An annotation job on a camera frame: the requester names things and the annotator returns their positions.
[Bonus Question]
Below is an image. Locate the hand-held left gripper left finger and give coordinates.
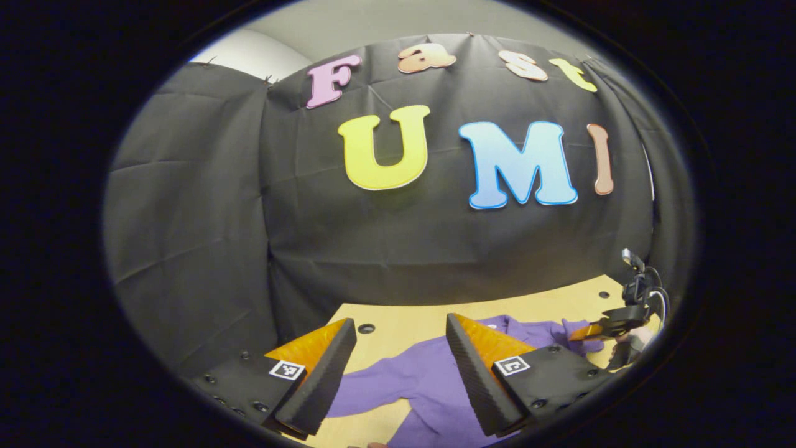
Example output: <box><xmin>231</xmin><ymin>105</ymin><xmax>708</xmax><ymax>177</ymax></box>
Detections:
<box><xmin>190</xmin><ymin>317</ymin><xmax>358</xmax><ymax>442</ymax></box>

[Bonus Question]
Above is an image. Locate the purple button shirt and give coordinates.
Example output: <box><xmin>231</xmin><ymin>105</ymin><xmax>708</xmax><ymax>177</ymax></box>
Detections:
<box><xmin>326</xmin><ymin>314</ymin><xmax>607</xmax><ymax>448</ymax></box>

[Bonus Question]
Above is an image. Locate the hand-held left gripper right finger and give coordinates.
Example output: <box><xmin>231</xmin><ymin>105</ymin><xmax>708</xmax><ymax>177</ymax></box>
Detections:
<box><xmin>445</xmin><ymin>312</ymin><xmax>624</xmax><ymax>438</ymax></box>

